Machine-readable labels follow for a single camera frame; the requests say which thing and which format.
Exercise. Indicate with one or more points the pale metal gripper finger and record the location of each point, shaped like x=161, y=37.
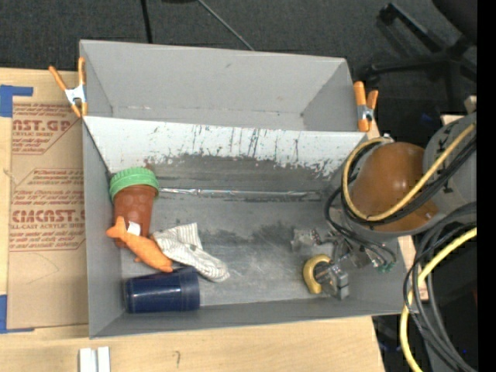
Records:
x=340, y=290
x=335, y=273

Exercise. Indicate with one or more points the grey metal bin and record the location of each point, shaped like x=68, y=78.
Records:
x=252, y=223

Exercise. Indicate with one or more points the white striped cloth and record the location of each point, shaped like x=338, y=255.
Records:
x=190, y=248

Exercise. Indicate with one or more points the dark blue cup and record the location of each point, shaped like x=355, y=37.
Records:
x=162, y=291

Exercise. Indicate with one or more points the orange toy fish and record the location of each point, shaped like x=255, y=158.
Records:
x=149, y=251

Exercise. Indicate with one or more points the brown cup with green lid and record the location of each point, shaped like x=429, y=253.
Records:
x=133, y=204

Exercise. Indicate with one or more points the brown cardboard board red print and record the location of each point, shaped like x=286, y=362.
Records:
x=46, y=192

